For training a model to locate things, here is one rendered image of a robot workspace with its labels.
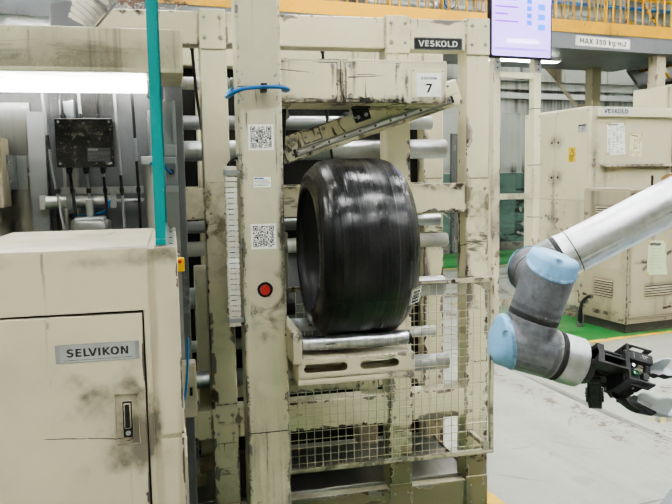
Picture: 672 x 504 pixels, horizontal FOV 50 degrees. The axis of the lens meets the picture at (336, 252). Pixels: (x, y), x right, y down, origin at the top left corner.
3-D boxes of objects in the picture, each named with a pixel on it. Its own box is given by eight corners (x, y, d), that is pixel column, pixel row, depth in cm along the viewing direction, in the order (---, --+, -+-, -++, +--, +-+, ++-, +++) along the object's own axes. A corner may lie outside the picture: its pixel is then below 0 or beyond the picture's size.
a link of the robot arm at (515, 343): (512, 316, 122) (492, 370, 123) (578, 336, 123) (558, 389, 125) (495, 303, 131) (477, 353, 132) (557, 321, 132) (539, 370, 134)
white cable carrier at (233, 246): (229, 326, 213) (224, 166, 208) (228, 323, 218) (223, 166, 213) (244, 326, 214) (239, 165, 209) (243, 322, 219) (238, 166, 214)
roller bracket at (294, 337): (293, 366, 206) (292, 332, 205) (274, 336, 244) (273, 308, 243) (304, 365, 207) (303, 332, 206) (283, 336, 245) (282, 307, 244)
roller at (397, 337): (299, 353, 210) (298, 338, 209) (296, 350, 214) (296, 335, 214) (412, 345, 217) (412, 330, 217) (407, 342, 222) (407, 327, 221)
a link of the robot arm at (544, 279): (524, 240, 132) (502, 302, 134) (535, 247, 121) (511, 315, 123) (574, 256, 132) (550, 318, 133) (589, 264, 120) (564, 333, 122)
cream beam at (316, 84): (274, 102, 234) (272, 57, 232) (264, 110, 258) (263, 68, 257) (448, 104, 247) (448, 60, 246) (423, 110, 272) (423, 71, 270)
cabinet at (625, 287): (626, 334, 612) (630, 188, 599) (580, 322, 666) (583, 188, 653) (705, 325, 645) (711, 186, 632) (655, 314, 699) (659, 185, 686)
